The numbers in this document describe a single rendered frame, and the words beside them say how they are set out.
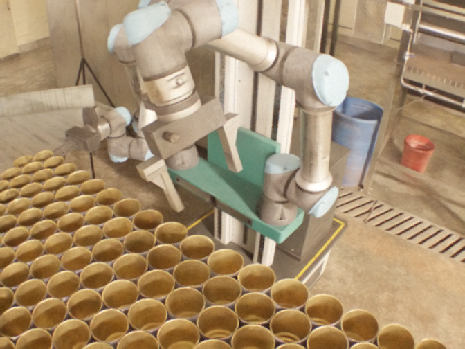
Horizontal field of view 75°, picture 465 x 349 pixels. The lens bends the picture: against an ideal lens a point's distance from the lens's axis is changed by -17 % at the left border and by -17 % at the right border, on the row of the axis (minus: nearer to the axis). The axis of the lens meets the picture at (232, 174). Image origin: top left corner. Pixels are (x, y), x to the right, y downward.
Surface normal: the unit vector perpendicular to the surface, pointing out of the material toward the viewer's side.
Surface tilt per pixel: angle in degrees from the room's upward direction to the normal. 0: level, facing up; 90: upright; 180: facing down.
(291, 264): 0
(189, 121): 76
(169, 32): 72
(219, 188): 0
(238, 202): 0
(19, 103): 90
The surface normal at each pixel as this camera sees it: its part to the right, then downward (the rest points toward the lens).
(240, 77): -0.65, 0.42
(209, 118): 0.59, 0.25
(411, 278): 0.03, -0.82
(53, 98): 0.18, 0.57
